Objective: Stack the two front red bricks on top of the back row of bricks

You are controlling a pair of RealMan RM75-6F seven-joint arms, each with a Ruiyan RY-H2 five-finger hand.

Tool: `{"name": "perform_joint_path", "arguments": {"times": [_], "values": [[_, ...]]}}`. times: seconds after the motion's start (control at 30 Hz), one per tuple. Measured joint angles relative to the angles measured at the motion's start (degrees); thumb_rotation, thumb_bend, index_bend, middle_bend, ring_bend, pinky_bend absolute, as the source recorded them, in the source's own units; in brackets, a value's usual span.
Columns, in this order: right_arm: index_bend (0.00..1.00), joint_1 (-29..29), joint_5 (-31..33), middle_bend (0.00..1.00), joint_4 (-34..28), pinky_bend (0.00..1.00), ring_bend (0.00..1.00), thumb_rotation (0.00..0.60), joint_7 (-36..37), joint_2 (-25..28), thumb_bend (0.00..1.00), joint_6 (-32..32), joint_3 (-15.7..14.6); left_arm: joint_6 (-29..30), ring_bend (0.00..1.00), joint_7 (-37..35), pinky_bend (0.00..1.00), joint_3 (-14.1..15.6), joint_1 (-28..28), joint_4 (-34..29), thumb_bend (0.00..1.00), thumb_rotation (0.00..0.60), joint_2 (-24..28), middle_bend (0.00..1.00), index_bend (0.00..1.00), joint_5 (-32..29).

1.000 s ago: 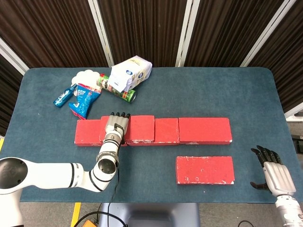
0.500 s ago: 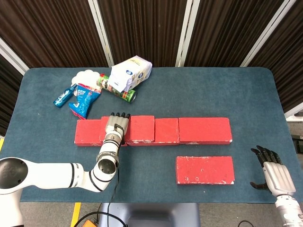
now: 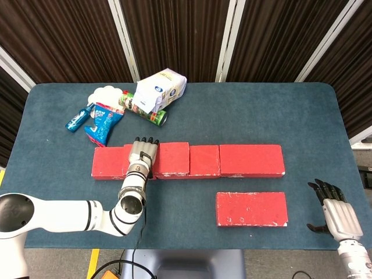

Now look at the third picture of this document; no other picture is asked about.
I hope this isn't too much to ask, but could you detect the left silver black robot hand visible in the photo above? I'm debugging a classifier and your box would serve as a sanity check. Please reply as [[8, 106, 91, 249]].
[[127, 135, 160, 167]]

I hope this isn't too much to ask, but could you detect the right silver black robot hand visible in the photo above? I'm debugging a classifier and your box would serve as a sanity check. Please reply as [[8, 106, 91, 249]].
[[306, 178, 364, 242]]

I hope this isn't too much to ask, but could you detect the red brick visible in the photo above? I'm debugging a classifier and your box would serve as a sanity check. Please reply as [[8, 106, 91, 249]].
[[155, 145, 221, 179], [91, 146, 158, 180], [219, 144, 285, 178], [216, 191, 289, 227], [123, 141, 190, 177]]

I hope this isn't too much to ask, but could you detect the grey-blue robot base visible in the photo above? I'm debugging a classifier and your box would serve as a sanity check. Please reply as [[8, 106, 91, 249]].
[[120, 249, 246, 279]]

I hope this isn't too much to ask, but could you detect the green chips can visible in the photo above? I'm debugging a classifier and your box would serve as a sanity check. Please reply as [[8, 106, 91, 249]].
[[118, 90, 169, 127]]

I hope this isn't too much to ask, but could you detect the blue snack bag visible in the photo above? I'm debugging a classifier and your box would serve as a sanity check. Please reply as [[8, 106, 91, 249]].
[[84, 103, 124, 147]]

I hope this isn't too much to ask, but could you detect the red white snack packet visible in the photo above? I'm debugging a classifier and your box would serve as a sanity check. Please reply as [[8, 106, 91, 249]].
[[93, 101, 126, 114]]

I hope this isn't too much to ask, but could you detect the blue felt table cover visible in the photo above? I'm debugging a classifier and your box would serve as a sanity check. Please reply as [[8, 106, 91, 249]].
[[0, 82, 364, 251]]

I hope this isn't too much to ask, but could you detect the white paper flour bag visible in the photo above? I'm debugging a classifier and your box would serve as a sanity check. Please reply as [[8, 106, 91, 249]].
[[135, 68, 188, 113]]

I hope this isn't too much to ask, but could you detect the white plate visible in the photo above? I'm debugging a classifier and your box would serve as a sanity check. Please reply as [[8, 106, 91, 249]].
[[87, 85, 124, 107]]

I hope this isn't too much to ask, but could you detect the blue plastic bottle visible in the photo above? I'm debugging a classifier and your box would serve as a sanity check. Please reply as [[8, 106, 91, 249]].
[[65, 103, 96, 133]]

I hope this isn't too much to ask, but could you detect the brown ribbed partition panel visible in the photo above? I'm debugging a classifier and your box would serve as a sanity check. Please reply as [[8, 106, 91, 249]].
[[226, 0, 349, 84], [0, 66, 30, 168], [302, 0, 372, 139], [119, 0, 233, 84], [0, 0, 134, 85]]

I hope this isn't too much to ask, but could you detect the orange box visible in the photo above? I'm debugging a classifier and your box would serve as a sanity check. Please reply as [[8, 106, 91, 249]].
[[101, 269, 122, 279]]

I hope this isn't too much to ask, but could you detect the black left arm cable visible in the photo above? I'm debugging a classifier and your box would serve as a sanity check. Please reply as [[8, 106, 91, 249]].
[[87, 200, 155, 279]]

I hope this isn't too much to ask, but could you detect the white partition frame post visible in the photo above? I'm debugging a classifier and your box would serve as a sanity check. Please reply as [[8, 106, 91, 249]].
[[0, 46, 37, 94], [107, 0, 142, 84], [214, 0, 248, 84], [295, 0, 358, 84]]

